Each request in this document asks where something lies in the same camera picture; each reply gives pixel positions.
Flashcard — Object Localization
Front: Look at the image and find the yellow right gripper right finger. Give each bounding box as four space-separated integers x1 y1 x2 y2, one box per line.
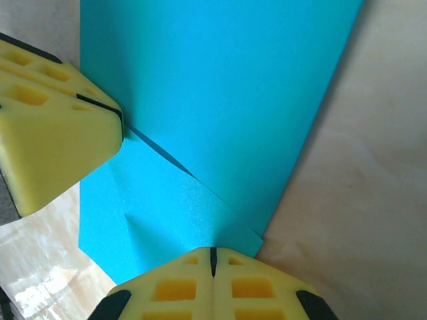
213 247 341 320

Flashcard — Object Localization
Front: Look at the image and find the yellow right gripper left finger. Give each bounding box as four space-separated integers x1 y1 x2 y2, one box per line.
87 247 214 320

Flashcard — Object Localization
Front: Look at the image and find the blue square paper sheet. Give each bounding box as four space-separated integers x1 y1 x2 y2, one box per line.
78 0 366 284

